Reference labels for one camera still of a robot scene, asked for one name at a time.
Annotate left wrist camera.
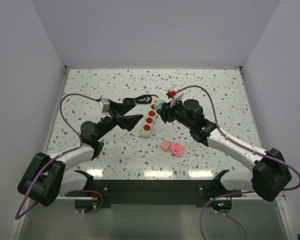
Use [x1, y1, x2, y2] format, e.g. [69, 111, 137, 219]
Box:
[99, 97, 110, 114]

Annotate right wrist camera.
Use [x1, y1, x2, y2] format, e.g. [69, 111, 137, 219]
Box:
[166, 85, 184, 107]

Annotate black power cord with plug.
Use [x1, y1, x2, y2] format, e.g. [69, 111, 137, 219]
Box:
[121, 94, 159, 105]

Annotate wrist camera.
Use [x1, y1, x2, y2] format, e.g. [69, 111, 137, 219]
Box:
[166, 85, 184, 107]
[99, 97, 110, 114]

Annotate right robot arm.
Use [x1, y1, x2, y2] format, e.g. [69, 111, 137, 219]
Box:
[154, 99, 292, 202]

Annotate teal USB charger plug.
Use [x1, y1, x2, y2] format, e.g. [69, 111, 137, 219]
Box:
[153, 100, 165, 110]

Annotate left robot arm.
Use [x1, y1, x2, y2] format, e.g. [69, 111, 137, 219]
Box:
[17, 98, 143, 207]

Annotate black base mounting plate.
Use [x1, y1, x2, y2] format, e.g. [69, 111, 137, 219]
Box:
[64, 169, 243, 210]

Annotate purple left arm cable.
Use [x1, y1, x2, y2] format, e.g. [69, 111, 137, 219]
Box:
[14, 93, 105, 220]

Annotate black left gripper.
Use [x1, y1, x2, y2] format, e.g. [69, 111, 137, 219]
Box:
[95, 99, 143, 141]

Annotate beige power strip red sockets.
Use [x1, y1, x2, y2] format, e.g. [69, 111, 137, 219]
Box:
[140, 97, 160, 139]

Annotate salmon pink charger plug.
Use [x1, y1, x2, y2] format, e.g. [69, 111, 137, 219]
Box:
[160, 140, 171, 152]

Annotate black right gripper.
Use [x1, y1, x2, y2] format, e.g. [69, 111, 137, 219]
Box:
[156, 97, 193, 130]

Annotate pink square adapter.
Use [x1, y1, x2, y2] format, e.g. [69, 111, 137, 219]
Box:
[169, 142, 186, 157]

